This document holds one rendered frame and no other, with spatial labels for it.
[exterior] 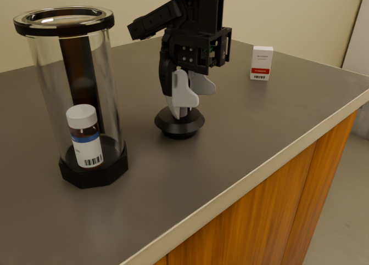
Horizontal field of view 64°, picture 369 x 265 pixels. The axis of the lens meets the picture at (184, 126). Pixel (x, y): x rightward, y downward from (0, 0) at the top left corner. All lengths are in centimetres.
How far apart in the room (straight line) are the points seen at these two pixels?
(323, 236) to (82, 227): 143
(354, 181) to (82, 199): 184
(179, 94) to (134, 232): 22
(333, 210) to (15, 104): 160
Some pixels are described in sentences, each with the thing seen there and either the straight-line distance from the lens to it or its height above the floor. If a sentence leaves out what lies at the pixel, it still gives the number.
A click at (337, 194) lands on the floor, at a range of 195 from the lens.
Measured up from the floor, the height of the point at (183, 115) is 98.
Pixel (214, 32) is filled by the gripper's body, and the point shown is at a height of 113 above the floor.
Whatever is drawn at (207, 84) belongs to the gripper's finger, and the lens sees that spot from 50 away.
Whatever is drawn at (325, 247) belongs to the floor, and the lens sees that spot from 166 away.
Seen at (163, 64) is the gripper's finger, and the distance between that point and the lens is 44.
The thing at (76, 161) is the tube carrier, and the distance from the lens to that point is 42.
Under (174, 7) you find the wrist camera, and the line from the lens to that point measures 44.
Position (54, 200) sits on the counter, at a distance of 44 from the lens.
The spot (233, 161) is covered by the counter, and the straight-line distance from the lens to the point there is 48.
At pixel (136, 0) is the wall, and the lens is 110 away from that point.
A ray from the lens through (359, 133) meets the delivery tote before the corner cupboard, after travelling 254.
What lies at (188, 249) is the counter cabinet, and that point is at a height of 82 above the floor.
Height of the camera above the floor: 124
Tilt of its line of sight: 32 degrees down
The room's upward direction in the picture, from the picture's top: straight up
